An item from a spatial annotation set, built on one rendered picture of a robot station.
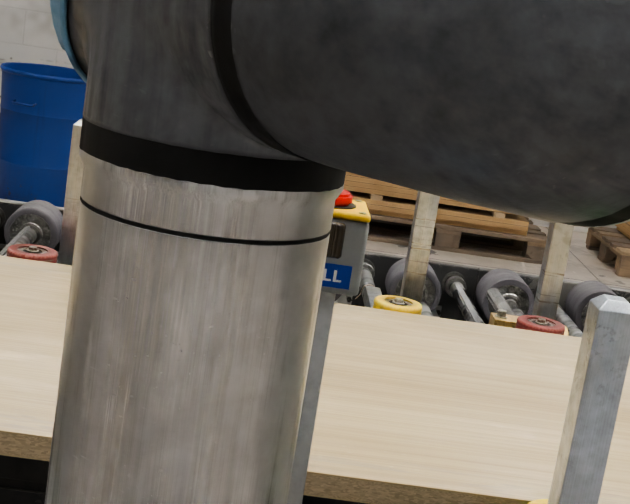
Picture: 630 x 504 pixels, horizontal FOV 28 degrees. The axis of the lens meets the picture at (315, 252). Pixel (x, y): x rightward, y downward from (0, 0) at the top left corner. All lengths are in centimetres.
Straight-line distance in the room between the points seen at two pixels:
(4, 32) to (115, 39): 793
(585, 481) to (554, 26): 77
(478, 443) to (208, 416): 100
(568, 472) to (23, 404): 61
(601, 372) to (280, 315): 63
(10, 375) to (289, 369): 99
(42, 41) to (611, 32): 801
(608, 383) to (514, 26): 73
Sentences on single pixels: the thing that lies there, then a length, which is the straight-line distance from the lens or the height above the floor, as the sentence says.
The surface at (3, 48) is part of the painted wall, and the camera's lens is 845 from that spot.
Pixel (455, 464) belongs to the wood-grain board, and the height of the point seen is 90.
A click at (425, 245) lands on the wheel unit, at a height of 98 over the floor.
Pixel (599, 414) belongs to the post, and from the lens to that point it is 113.
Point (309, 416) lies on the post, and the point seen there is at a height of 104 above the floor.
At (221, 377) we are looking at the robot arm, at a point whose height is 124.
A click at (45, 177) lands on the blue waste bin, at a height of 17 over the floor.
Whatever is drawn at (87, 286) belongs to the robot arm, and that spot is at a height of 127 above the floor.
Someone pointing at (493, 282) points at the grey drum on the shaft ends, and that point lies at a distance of 264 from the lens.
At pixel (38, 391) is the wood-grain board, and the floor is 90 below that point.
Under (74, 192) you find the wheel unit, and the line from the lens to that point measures 218.
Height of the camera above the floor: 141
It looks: 12 degrees down
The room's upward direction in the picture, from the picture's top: 9 degrees clockwise
